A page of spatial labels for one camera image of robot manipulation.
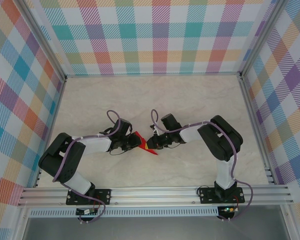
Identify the red square paper sheet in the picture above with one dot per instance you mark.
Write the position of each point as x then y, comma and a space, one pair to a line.
140, 137

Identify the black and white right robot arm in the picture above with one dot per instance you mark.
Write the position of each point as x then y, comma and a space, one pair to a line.
220, 142

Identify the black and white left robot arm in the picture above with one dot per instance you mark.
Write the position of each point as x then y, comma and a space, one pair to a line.
57, 162

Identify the black circuit board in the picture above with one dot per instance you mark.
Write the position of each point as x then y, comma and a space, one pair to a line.
83, 212

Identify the grey metal panel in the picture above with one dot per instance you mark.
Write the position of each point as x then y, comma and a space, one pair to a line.
152, 230

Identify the circuit board with green light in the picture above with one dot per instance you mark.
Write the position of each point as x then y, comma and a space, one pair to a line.
228, 209

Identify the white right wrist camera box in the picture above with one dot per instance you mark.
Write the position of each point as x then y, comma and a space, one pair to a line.
155, 131

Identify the wide aluminium mounting rail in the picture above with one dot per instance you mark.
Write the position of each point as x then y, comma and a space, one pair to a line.
152, 196

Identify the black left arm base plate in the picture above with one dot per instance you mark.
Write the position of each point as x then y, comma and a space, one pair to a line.
103, 196

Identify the long aluminium frame bar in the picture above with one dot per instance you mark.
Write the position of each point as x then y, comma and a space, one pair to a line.
152, 74

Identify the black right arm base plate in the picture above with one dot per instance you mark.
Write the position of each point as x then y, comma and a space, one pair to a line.
206, 197

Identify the aluminium side frame bar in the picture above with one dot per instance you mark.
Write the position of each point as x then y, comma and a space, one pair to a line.
247, 100
59, 98

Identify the aluminium frame post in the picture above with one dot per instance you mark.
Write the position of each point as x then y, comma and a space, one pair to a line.
260, 40
45, 40

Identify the aluminium frame leg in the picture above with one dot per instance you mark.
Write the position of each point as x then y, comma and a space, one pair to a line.
21, 225
288, 222

